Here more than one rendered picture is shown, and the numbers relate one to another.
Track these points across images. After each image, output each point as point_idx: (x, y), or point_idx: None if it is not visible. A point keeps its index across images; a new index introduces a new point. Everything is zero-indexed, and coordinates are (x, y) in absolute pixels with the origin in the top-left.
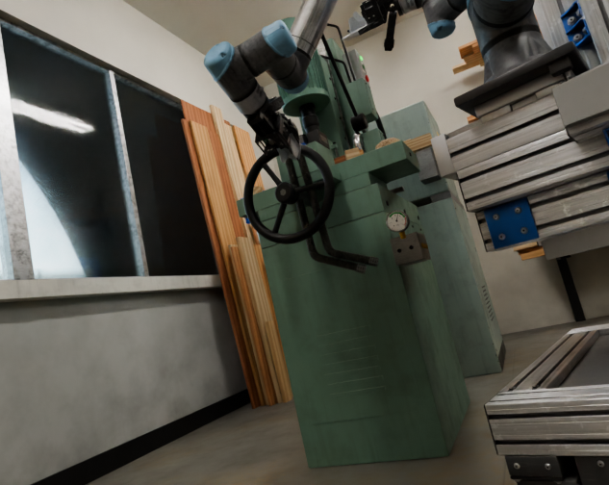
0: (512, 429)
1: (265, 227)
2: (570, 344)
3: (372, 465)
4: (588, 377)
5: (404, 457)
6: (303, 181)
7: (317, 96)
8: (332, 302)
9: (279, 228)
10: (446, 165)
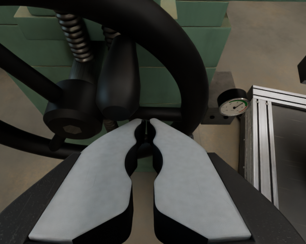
0: None
1: (29, 143)
2: (265, 134)
3: (133, 175)
4: (289, 218)
5: (152, 171)
6: (101, 32)
7: None
8: (118, 125)
9: (30, 46)
10: None
